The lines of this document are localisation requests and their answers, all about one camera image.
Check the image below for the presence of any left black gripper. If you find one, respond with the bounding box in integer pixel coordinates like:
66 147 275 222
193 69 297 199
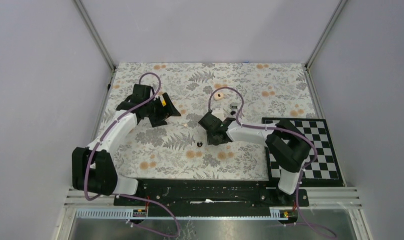
144 92 181 128

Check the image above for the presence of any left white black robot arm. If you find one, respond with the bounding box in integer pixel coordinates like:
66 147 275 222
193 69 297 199
72 84 181 206

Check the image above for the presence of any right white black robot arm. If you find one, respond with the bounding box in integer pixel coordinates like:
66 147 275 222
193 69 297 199
198 112 317 206

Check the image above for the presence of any small grey metal block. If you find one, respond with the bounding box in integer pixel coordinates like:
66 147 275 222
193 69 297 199
230 102 239 111

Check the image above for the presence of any pink round small object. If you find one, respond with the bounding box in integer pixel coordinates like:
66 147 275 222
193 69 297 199
213 92 224 101

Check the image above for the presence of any floral patterned table mat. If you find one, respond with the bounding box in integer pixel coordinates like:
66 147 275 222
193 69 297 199
99 62 317 181

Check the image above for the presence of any black white checkerboard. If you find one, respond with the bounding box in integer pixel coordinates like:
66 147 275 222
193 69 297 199
262 118 342 181

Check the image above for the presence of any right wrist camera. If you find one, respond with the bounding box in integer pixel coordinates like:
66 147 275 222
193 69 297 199
211 108 225 121

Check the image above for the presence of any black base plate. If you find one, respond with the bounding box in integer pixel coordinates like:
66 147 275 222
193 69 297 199
114 178 309 217

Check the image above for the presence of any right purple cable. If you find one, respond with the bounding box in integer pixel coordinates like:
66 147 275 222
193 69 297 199
208 86 337 240

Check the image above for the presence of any left aluminium frame post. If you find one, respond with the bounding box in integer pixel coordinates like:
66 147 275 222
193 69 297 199
72 0 118 72

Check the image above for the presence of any aluminium frame post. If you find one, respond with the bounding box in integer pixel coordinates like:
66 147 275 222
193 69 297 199
72 0 118 72
305 0 348 70

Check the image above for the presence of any right aluminium frame post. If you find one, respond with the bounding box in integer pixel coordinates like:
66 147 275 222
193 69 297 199
305 0 348 70

